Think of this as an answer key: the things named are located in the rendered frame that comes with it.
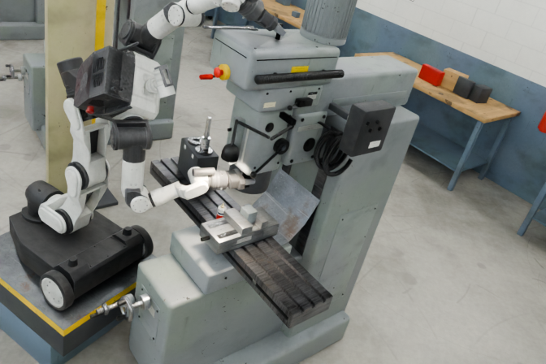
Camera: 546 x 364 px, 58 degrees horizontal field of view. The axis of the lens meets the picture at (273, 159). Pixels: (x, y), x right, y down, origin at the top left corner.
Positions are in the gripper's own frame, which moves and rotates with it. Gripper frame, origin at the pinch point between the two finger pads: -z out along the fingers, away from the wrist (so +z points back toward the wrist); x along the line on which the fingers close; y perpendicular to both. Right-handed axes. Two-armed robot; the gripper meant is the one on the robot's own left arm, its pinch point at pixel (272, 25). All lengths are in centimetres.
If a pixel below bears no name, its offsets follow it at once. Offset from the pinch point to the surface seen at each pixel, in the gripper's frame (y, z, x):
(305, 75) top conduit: -8.0, -13.6, 17.4
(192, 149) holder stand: -69, -38, -41
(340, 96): -4.8, -46.2, 9.9
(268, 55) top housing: -10.7, 6.0, 15.3
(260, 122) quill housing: -33.2, -14.1, 11.4
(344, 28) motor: 17.1, -24.2, 8.9
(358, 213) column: -46, -102, 20
